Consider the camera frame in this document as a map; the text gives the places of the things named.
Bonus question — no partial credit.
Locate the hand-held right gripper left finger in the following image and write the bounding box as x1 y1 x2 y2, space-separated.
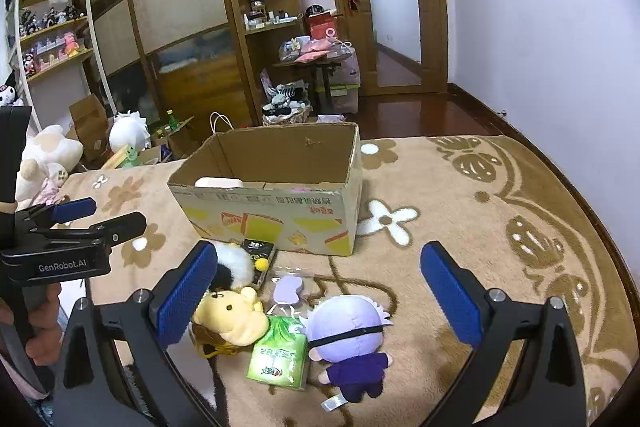
52 239 222 427

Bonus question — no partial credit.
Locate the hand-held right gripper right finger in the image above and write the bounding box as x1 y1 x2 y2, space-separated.
420 240 587 427

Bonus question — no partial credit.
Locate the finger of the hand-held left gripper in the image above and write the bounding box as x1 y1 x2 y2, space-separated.
40 211 148 254
17 197 98 229

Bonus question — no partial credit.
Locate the yellow bear plush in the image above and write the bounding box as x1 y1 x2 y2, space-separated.
192 286 266 349

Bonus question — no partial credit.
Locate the printed cardboard box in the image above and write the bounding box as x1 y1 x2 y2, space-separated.
167 122 363 257

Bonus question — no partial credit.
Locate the person's left hand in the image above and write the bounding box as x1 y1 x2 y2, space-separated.
24 282 65 365

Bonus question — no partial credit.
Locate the cream cat plush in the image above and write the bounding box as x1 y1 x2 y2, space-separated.
15 125 84 208

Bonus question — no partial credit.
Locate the green frog toy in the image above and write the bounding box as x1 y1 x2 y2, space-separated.
117 145 142 168

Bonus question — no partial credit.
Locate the open brown cardboard box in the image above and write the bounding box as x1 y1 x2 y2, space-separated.
67 94 115 164

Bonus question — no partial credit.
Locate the black packet with yellow ball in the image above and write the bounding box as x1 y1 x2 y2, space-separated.
241 238 278 289

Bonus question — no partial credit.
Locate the beige flower-print blanket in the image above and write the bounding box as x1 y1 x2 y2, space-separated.
59 134 630 427

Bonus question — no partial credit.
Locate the white-haired plush doll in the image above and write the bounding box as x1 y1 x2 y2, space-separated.
108 110 151 154

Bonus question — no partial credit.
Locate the small brown cardboard box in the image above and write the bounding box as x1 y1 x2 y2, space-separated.
149 116 202 160

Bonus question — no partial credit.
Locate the purple item in clear packet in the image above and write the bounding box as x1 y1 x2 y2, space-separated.
266 268 313 314

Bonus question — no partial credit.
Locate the pale pink item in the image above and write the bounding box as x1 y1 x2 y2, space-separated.
194 176 245 189

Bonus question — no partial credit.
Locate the purple-haired blindfolded plush doll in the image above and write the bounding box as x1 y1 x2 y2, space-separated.
301 295 394 404

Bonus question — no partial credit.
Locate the green tissue pack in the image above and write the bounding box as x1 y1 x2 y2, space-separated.
245 315 308 391

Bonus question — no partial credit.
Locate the black and white bunny plush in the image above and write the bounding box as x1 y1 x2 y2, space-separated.
0 71 26 108

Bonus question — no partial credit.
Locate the yellow figure shelf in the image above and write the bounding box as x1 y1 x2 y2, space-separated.
4 0 117 134

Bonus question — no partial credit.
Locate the basket with striped plush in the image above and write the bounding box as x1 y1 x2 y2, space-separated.
261 81 314 126

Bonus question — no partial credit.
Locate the wooden wardrobe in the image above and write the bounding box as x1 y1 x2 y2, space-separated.
67 0 252 135

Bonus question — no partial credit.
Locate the clear storage box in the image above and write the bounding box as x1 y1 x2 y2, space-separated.
314 48 362 114

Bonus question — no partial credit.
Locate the small wooden table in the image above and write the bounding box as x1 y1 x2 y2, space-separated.
272 58 345 108

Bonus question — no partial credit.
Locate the pink packet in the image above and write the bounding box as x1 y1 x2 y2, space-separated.
294 46 332 64

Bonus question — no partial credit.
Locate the red paper bag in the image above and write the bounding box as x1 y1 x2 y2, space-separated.
305 12 338 46

